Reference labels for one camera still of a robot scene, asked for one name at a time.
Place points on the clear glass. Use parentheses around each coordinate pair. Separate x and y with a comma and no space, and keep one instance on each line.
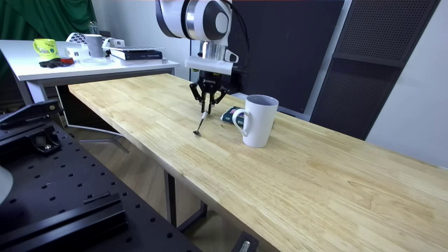
(93,28)

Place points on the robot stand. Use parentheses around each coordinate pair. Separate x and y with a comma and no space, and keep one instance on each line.
(70,196)

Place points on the green curtain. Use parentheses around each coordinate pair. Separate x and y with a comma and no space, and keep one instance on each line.
(42,17)

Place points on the black book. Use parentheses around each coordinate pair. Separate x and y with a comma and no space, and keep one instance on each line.
(138,55)

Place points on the black metal bracket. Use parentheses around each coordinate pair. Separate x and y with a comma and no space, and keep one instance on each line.
(245,243)

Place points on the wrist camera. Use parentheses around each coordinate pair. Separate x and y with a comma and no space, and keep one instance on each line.
(208,65)

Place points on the small white box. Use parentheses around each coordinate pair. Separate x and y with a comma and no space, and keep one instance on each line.
(77,52)
(117,42)

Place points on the black and red glove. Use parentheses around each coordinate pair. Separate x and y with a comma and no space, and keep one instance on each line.
(52,63)

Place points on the metal spoon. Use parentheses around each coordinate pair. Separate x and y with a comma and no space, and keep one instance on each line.
(200,124)

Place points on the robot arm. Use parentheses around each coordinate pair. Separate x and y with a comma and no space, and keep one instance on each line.
(206,17)

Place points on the white book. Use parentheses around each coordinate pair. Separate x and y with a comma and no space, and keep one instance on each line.
(140,62)

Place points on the white mug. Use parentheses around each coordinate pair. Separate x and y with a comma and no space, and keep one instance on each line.
(259,122)

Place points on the small dark teal box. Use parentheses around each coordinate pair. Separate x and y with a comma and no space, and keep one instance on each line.
(231,114)

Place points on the large black panel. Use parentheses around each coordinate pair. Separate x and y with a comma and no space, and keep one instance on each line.
(287,49)

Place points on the black perforated panel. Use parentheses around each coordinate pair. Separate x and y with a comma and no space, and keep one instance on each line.
(367,63)

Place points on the white table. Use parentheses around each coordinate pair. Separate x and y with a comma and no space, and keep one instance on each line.
(24,68)

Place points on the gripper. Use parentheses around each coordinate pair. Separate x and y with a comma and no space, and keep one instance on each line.
(211,83)

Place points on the grey cup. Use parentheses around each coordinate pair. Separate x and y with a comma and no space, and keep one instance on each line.
(94,45)

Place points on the black clamp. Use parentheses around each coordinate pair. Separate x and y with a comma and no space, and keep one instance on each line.
(31,119)

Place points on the yellow mug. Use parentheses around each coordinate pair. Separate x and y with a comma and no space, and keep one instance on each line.
(45,49)

